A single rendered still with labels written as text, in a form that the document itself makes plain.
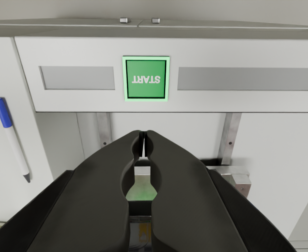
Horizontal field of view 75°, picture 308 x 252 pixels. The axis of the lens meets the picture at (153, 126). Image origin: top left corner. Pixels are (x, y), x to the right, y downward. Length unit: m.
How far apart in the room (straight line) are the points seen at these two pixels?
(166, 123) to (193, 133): 0.07
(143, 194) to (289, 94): 0.35
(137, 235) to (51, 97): 0.40
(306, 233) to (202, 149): 0.55
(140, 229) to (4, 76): 0.43
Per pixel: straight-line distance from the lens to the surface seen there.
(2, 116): 0.32
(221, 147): 0.49
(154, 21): 0.59
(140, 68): 0.25
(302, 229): 0.94
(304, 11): 1.47
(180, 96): 0.27
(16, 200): 0.44
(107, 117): 0.41
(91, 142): 0.49
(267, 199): 0.68
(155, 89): 0.26
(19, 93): 0.31
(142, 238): 0.59
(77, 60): 0.27
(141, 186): 0.47
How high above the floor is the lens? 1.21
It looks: 61 degrees down
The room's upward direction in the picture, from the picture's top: 177 degrees clockwise
